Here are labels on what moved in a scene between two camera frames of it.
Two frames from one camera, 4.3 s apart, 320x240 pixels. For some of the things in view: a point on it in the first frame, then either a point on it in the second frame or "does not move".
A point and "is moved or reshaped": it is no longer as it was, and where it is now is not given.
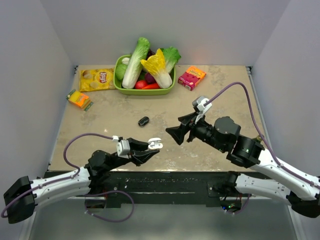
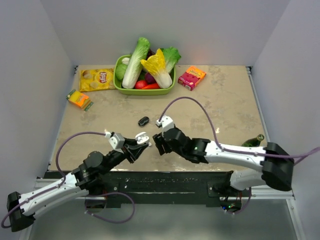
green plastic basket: [119, 88] does not move
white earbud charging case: [155, 143] is moved or reshaped
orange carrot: [154, 86] does not move
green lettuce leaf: [171, 56] does not move
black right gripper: [178, 132] → [158, 138]
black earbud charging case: [143, 121] does not move
